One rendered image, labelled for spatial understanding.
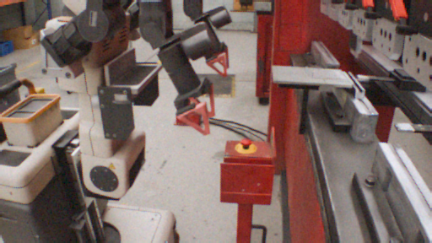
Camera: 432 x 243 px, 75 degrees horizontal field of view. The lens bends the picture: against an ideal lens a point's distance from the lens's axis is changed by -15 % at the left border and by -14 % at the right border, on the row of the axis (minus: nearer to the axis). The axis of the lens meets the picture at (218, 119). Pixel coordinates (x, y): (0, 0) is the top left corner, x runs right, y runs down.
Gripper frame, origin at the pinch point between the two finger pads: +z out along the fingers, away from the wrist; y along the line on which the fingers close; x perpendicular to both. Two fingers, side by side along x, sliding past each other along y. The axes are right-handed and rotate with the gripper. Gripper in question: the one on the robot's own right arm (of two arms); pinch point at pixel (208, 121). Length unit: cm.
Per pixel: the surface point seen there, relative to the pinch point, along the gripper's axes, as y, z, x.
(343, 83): 33, 18, -36
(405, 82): 35, 27, -57
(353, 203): -12.7, 26.0, -24.3
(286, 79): 34.0, 9.0, -18.6
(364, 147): 13.5, 30.6, -33.4
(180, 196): 96, 74, 75
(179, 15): 732, -23, 185
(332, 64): 71, 23, -38
